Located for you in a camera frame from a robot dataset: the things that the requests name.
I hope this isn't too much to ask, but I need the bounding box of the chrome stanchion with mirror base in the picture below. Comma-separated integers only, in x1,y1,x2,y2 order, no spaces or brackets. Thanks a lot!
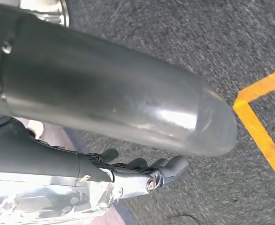
19,0,70,28

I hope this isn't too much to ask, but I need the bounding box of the yellow floor tape square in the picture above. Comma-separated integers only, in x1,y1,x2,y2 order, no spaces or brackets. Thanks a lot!
233,66,275,189

